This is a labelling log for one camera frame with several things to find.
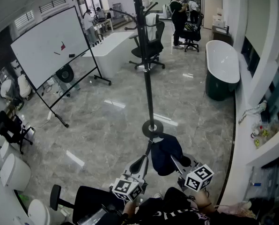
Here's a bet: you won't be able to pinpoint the person's left forearm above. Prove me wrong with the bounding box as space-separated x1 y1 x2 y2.
122 200 141 217

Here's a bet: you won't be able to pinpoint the beige door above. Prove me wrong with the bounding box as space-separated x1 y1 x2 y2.
202 0 223 30

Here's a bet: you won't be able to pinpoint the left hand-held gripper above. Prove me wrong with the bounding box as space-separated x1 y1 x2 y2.
109 154 150 202

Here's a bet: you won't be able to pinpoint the black coat rack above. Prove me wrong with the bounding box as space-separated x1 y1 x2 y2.
109 0 165 138

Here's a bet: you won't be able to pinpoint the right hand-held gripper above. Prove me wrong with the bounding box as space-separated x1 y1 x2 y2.
169 155 215 192

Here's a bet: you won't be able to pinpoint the black ring-shaped device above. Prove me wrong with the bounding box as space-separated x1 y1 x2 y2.
56 64 74 83

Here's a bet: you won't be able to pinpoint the white and green bathtub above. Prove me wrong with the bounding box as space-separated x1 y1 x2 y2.
204 40 241 102

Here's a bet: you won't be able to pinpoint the black office chair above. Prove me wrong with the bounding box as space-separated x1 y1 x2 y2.
0 109 34 155
180 13 205 53
129 13 166 70
50 184 126 225

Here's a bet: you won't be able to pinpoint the stack of white boxes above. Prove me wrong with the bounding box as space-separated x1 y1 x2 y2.
213 7 229 28

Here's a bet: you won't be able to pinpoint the person's black shirt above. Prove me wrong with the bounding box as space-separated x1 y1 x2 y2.
119 187 259 225

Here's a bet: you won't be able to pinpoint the yellow smiley toys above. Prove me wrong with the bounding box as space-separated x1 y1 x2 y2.
253 128 271 148

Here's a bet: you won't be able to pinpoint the white toilet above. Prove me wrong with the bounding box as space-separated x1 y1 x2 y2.
27 198 51 225
0 153 32 192

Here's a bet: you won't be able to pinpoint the rolling whiteboard on black stand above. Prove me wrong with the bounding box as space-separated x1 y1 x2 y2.
10 5 112 128

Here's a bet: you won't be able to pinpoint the dark navy garment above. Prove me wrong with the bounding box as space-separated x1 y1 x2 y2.
145 133 191 177

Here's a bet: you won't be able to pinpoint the white garment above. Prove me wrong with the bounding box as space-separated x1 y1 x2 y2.
145 13 160 41

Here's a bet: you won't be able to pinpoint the black device with screen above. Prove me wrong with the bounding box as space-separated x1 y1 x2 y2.
77 207 109 225

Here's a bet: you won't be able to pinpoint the white chain ornament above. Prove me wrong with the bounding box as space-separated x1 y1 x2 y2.
238 99 268 124

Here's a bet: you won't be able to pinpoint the person's right forearm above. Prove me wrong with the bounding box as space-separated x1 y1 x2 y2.
192 190 217 213

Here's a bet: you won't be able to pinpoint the white counter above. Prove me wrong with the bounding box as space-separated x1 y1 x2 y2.
82 31 135 79

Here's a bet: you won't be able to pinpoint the dark vanity cabinet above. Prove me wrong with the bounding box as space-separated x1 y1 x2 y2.
212 25 233 45

